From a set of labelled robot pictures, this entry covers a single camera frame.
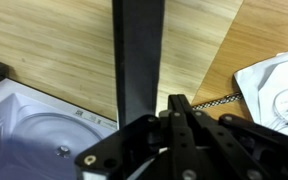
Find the white plastic bag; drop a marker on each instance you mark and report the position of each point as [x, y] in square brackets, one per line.
[277, 86]

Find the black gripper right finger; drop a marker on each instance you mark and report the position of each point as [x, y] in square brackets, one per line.
[237, 150]

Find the glass microwave turntable plate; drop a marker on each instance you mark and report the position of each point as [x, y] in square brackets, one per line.
[44, 140]

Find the black microwave oven body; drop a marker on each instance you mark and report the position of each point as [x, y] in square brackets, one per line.
[4, 110]

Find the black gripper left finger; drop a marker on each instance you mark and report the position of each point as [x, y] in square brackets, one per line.
[134, 146]

